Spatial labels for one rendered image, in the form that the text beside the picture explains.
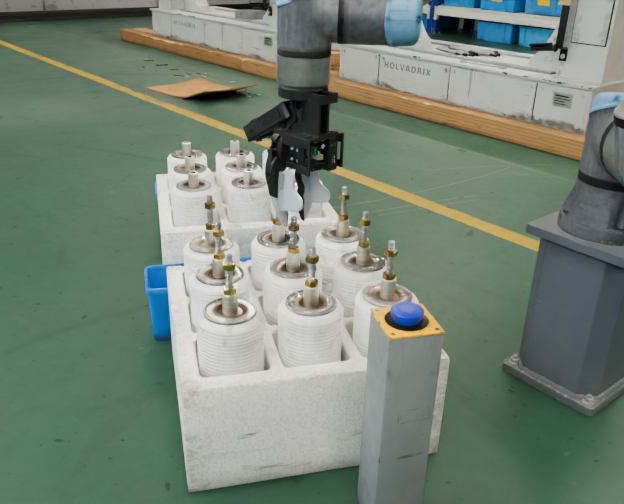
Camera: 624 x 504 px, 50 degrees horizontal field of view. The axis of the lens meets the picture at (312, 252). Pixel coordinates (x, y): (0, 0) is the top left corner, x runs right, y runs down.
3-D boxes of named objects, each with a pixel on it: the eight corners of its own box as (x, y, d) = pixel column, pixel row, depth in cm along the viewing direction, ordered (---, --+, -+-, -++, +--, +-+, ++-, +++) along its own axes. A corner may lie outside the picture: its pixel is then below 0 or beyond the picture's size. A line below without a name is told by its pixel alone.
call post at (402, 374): (402, 489, 98) (422, 305, 85) (420, 526, 92) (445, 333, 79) (356, 497, 96) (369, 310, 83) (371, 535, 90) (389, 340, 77)
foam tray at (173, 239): (302, 228, 187) (303, 167, 180) (339, 293, 153) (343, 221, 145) (160, 238, 179) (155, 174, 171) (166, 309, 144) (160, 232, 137)
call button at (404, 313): (415, 313, 83) (416, 299, 82) (428, 329, 80) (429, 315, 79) (385, 316, 82) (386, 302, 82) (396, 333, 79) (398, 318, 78)
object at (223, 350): (190, 428, 99) (184, 323, 91) (215, 390, 107) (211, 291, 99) (252, 441, 96) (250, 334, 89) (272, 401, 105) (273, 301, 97)
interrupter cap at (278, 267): (320, 263, 110) (320, 259, 110) (310, 283, 103) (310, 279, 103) (276, 257, 111) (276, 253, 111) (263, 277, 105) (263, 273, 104)
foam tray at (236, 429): (361, 327, 139) (366, 249, 132) (437, 453, 105) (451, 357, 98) (172, 348, 130) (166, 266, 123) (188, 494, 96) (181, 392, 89)
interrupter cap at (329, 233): (312, 234, 121) (312, 230, 121) (344, 225, 125) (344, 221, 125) (339, 248, 116) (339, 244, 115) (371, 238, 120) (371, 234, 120)
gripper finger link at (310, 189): (323, 229, 102) (319, 173, 97) (297, 218, 106) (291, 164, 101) (337, 221, 104) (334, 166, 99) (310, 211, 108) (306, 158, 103)
